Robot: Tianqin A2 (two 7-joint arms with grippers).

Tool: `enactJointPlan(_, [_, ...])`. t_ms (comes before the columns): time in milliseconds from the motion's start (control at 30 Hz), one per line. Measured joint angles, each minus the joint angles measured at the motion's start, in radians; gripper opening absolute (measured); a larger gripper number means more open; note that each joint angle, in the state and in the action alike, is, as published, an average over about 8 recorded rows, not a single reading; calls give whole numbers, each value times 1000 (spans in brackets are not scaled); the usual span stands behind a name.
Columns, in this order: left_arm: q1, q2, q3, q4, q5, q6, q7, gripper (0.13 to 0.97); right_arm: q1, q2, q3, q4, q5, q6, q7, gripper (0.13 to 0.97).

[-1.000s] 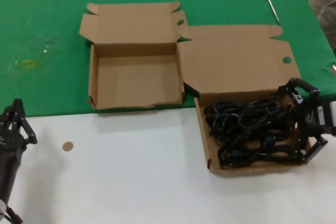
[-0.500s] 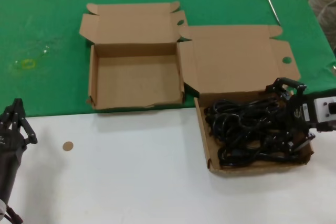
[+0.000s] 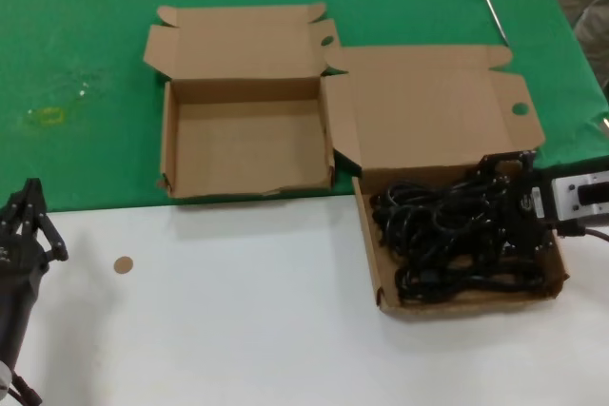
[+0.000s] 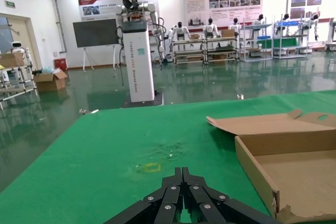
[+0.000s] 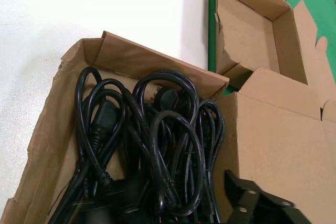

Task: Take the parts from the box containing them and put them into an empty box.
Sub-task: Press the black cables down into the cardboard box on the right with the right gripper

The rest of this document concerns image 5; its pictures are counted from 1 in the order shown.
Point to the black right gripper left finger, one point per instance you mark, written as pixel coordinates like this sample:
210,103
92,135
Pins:
126,208

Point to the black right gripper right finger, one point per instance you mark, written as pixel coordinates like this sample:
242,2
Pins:
252,203

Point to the open brown cardboard box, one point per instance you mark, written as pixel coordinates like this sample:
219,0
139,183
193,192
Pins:
249,30
275,142

